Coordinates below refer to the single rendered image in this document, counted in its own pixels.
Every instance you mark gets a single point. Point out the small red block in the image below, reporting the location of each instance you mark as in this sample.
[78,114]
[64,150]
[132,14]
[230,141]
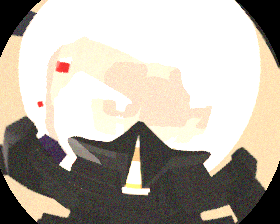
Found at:
[39,103]
[62,67]

